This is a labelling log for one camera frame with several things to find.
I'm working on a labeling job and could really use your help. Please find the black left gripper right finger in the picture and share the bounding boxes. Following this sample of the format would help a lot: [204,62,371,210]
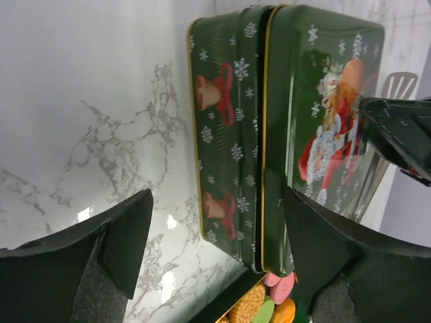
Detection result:
[283,186,430,322]

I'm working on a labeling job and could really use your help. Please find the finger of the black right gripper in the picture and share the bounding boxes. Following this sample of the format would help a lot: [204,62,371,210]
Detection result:
[359,98,430,187]

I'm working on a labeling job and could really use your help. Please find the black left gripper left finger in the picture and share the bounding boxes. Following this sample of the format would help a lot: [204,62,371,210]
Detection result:
[1,189,154,322]

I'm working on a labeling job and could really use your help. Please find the metal serving tongs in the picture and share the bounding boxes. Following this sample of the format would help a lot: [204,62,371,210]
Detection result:
[348,71,418,223]

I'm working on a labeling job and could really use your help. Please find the gold tin lid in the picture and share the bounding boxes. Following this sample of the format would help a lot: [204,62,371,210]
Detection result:
[261,5,385,277]

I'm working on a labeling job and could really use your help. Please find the green christmas cookie tin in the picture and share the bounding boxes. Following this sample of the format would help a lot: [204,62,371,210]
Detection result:
[188,5,273,273]

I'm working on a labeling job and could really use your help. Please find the pink round cookie lower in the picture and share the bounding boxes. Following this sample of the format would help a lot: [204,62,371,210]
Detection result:
[269,272,296,305]

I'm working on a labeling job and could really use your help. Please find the pink round cookie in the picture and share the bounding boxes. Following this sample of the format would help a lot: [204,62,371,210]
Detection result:
[263,273,281,287]
[269,272,296,305]

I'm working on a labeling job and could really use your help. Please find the orange fish cookie right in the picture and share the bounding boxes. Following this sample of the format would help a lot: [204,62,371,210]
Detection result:
[270,298,296,323]

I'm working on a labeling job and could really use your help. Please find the pink round cookie upper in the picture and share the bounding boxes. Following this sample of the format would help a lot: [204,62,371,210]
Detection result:
[263,273,281,287]

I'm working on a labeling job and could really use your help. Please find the green round cookie lower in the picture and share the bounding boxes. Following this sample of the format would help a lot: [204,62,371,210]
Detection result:
[251,295,275,323]

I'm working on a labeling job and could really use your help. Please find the dark green rectangular tray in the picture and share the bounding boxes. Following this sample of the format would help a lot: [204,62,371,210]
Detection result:
[191,268,310,323]

